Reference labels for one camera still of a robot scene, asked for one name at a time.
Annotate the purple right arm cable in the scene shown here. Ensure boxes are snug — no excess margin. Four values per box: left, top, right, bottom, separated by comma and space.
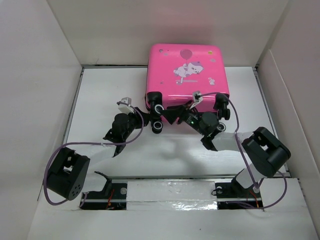
193, 92, 288, 210

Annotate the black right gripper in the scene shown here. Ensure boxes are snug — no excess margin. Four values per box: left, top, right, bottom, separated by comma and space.
160, 99, 206, 136

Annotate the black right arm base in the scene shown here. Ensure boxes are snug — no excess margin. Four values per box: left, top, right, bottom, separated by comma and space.
211, 182, 264, 210

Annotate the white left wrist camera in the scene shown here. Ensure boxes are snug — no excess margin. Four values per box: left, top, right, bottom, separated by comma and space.
116, 97, 135, 115

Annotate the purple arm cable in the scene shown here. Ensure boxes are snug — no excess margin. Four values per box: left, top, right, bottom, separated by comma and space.
193, 92, 288, 210
42, 101, 145, 207

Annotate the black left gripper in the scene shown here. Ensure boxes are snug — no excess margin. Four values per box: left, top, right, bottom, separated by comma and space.
122, 107, 150, 140

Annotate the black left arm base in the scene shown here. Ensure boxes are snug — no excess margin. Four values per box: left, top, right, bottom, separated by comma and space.
79, 171, 128, 211

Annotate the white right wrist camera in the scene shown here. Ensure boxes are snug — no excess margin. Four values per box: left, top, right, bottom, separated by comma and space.
189, 91, 203, 110

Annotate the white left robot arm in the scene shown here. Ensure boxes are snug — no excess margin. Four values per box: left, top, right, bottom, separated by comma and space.
42, 107, 150, 206

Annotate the aluminium front rail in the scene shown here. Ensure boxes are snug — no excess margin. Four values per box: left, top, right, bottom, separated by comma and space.
109, 175, 234, 181

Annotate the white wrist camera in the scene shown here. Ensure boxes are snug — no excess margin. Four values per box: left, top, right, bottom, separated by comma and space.
189, 91, 203, 110
116, 97, 135, 115

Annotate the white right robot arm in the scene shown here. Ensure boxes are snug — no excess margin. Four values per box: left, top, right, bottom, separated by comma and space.
157, 105, 291, 197

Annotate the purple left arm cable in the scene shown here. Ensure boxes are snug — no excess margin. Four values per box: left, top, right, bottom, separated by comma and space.
42, 101, 145, 207

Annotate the pink hard-shell suitcase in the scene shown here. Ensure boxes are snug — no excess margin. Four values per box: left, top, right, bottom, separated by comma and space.
145, 43, 230, 134

